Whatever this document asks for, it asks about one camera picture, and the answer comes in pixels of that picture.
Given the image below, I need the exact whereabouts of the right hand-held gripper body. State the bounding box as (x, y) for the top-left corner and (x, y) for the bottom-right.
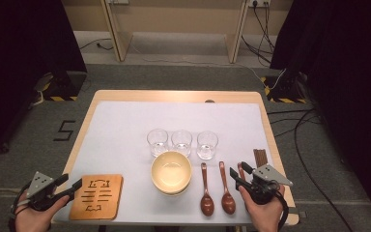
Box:
(247, 163), (294, 206)

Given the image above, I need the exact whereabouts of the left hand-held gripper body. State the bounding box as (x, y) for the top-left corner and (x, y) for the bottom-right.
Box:
(25, 171), (66, 212)

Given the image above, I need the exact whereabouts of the bundle of brown chopsticks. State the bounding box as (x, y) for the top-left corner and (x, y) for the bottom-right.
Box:
(253, 148), (269, 169)

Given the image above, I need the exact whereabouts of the wooden coaster with cutouts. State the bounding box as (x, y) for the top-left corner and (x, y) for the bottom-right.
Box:
(69, 174), (125, 222)

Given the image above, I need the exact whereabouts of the clear drinking glass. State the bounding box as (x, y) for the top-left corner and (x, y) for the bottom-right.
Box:
(196, 130), (219, 160)
(146, 128), (169, 159)
(170, 129), (193, 159)

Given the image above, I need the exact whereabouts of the person's right hand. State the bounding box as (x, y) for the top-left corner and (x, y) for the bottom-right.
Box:
(238, 186), (286, 232)

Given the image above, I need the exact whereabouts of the person's left hand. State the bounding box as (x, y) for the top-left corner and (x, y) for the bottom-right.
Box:
(14, 196), (71, 232)

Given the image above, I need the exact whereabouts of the white table mat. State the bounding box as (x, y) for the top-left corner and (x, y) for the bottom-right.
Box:
(53, 101), (290, 226)

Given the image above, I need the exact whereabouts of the black yellow-striped stand base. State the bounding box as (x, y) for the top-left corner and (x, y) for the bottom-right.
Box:
(260, 74), (307, 104)
(42, 71), (88, 102)

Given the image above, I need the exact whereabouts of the pale grey floor device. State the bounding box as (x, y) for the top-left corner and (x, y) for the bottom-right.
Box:
(28, 72), (55, 109)

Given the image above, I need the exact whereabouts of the black curtain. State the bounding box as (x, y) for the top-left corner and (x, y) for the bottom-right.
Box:
(270, 0), (371, 223)
(0, 0), (88, 163)

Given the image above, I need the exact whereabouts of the light wooden background desk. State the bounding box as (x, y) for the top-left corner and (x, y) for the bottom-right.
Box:
(100, 0), (250, 65)

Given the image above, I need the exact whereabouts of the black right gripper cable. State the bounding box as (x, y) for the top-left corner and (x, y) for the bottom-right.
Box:
(274, 189), (290, 231)

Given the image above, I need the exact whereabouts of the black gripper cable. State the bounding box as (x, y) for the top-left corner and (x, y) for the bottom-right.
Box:
(9, 182), (33, 232)
(274, 189), (290, 231)

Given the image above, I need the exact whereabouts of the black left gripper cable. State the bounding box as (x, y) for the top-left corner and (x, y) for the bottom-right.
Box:
(9, 182), (33, 232)

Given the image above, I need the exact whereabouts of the long black floor cable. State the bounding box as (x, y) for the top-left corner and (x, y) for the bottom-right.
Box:
(293, 108), (356, 232)

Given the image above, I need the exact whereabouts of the white floor cable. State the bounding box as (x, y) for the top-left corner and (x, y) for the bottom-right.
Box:
(129, 43), (287, 91)

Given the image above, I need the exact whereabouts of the black floor cable with plug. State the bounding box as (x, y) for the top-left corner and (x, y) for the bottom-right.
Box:
(78, 38), (114, 51)

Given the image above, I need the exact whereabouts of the black wall power cable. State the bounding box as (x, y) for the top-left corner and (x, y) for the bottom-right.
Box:
(260, 0), (276, 52)
(241, 0), (273, 65)

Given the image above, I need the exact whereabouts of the white wall power outlet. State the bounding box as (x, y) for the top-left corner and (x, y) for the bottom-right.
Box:
(248, 0), (271, 8)

